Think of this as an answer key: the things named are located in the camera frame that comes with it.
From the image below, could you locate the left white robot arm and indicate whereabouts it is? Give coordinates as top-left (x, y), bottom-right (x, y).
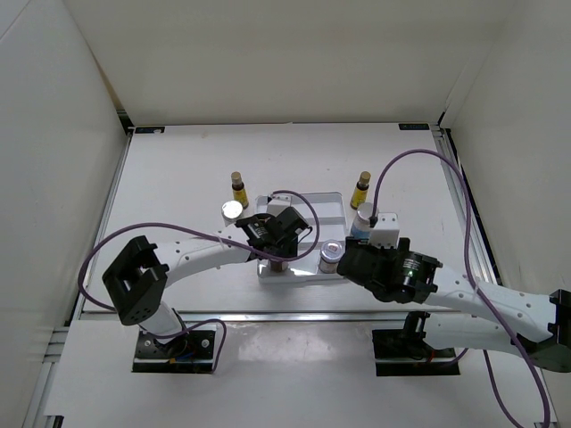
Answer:
top-left (102, 207), bottom-right (312, 357)

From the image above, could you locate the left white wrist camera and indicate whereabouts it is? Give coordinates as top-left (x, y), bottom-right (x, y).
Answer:
top-left (266, 193), bottom-right (291, 217)

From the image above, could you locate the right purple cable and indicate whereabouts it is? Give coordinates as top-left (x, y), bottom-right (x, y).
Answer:
top-left (368, 149), bottom-right (552, 428)

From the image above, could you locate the dark spice jar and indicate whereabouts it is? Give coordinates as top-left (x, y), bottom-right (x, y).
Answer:
top-left (269, 260), bottom-right (288, 273)

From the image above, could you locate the blue label jar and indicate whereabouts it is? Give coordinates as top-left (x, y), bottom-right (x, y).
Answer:
top-left (220, 200), bottom-right (244, 225)
top-left (350, 202), bottom-right (373, 240)

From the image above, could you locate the left yellow sauce bottle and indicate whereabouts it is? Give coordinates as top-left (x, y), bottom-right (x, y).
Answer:
top-left (231, 171), bottom-right (249, 209)

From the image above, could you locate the orange spice jar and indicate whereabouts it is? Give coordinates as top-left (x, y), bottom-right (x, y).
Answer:
top-left (319, 240), bottom-right (344, 274)

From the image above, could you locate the left blue label jar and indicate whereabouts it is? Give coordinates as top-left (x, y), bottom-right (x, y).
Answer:
top-left (220, 200), bottom-right (244, 225)

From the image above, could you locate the right yellow sauce bottle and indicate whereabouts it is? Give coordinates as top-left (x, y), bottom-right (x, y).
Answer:
top-left (350, 171), bottom-right (371, 210)

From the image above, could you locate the right blue label jar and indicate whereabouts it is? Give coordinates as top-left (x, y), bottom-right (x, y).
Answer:
top-left (350, 202), bottom-right (373, 240)

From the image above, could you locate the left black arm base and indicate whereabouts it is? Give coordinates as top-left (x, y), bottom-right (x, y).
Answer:
top-left (131, 319), bottom-right (226, 375)

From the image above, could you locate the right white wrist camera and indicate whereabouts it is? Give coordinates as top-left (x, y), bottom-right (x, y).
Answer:
top-left (368, 212), bottom-right (400, 249)

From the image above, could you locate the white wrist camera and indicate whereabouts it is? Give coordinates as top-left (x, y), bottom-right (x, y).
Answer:
top-left (368, 212), bottom-right (400, 249)
top-left (266, 193), bottom-right (291, 217)

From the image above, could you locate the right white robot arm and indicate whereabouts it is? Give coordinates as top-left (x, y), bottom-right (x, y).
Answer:
top-left (336, 236), bottom-right (570, 373)

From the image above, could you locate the front aluminium rail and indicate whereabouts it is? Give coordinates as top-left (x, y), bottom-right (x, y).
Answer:
top-left (79, 310), bottom-right (420, 323)

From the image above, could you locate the white divided tray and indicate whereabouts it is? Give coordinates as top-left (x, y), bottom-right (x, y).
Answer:
top-left (254, 192), bottom-right (347, 286)

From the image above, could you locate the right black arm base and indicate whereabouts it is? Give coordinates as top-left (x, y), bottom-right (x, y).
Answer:
top-left (372, 311), bottom-right (460, 377)

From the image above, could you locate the yellow sauce bottle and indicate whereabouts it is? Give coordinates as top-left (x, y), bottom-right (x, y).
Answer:
top-left (231, 171), bottom-right (249, 209)
top-left (350, 171), bottom-right (371, 210)

